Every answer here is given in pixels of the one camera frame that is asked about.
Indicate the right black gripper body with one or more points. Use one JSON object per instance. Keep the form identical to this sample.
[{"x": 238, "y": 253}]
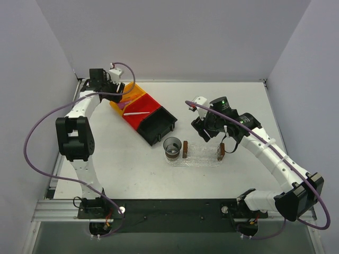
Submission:
[{"x": 201, "y": 126}]

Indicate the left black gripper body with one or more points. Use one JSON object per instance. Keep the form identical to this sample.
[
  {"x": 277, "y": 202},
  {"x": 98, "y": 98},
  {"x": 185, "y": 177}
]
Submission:
[{"x": 116, "y": 88}]

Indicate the clear holder with wooden ends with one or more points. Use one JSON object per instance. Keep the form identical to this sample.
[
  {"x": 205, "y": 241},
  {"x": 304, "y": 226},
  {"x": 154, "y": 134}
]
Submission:
[{"x": 194, "y": 152}]

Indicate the glass cup with brown band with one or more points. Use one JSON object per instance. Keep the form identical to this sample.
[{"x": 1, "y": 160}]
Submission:
[{"x": 172, "y": 147}]

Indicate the orange toothpaste tube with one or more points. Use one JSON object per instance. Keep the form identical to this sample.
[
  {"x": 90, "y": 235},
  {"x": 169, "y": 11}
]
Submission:
[{"x": 131, "y": 97}]

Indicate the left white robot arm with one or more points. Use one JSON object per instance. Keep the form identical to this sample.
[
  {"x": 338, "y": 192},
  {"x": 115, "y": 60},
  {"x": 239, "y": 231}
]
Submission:
[{"x": 76, "y": 141}]

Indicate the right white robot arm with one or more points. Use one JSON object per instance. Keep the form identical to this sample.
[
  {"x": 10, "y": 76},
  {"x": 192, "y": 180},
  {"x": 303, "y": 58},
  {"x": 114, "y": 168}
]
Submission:
[{"x": 300, "y": 190}]

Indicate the pink toothpaste tube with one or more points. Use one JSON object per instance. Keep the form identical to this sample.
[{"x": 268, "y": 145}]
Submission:
[{"x": 123, "y": 104}]

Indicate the clear textured oval tray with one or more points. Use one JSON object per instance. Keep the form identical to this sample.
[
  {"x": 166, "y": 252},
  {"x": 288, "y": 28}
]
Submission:
[{"x": 179, "y": 162}]

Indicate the white toothbrush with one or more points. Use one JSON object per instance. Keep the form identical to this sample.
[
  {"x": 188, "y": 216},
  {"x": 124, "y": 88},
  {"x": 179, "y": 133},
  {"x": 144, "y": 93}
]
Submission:
[{"x": 135, "y": 113}]

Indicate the yellow plastic bin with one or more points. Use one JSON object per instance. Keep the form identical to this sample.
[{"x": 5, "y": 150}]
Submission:
[{"x": 136, "y": 90}]

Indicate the red plastic bin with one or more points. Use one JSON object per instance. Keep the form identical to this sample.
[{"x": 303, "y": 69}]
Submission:
[{"x": 137, "y": 111}]

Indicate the black plastic bin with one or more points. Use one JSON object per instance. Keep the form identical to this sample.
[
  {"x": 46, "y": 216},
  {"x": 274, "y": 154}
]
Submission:
[{"x": 157, "y": 125}]

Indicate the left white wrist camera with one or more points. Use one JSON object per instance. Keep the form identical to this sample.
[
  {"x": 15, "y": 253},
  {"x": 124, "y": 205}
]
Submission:
[{"x": 115, "y": 73}]

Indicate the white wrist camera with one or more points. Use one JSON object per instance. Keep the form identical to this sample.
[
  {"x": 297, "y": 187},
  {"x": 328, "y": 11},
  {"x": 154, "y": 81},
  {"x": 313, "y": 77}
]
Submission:
[
  {"x": 198, "y": 104},
  {"x": 115, "y": 73}
]

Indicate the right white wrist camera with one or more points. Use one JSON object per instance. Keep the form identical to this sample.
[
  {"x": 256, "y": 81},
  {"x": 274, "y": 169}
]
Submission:
[{"x": 198, "y": 104}]

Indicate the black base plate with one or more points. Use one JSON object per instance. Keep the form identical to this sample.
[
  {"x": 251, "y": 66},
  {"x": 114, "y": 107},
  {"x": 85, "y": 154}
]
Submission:
[{"x": 169, "y": 216}]

